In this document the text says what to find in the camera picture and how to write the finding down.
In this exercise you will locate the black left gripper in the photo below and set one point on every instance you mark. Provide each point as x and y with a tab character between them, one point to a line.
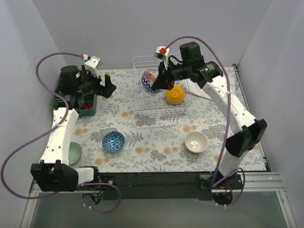
99	86

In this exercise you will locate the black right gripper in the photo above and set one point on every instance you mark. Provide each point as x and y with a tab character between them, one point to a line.
166	74

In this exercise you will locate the orange patterned bowl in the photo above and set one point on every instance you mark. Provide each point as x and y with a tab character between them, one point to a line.
148	80

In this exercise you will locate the yellow bowl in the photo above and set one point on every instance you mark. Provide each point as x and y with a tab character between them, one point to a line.
175	96

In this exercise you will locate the white wire dish rack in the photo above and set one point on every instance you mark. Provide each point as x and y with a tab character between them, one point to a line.
150	93

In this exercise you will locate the blue triangle patterned bowl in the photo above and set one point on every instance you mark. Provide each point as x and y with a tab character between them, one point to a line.
113	142

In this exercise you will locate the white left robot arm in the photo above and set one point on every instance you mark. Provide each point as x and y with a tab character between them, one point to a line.
53	172

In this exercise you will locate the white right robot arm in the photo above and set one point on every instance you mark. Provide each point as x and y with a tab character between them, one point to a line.
247	130

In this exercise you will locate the green compartment organizer tray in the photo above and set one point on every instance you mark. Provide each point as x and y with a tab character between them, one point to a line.
88	107

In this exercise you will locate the white folded cloth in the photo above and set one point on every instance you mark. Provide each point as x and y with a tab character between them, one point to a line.
219	84

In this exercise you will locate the floral patterned table mat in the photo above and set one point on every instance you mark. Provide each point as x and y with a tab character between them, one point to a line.
150	144

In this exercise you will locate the light green flower bowl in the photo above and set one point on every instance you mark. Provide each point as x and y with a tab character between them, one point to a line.
74	153

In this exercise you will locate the white bowl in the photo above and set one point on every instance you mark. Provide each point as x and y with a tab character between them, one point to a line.
196	142

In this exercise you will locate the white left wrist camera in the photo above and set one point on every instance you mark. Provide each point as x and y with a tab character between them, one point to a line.
92	64

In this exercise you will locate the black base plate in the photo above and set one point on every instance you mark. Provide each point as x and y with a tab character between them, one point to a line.
167	185

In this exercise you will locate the aluminium frame rail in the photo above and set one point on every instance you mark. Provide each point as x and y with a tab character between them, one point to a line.
165	199

